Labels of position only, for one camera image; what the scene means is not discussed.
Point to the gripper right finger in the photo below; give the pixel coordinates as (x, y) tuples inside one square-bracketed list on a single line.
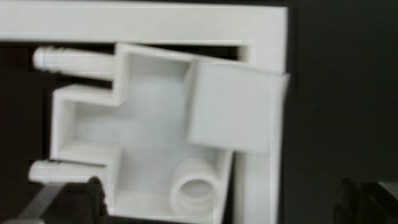
[(369, 205)]

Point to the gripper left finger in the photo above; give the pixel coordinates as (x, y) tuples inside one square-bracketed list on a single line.
[(66, 204)]

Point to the white chair seat piece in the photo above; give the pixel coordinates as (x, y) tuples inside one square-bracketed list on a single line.
[(120, 134)]

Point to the white chair leg block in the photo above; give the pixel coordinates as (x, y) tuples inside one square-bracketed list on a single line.
[(237, 107)]

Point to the white U-shaped frame fence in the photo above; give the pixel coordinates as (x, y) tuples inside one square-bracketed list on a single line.
[(173, 23)]

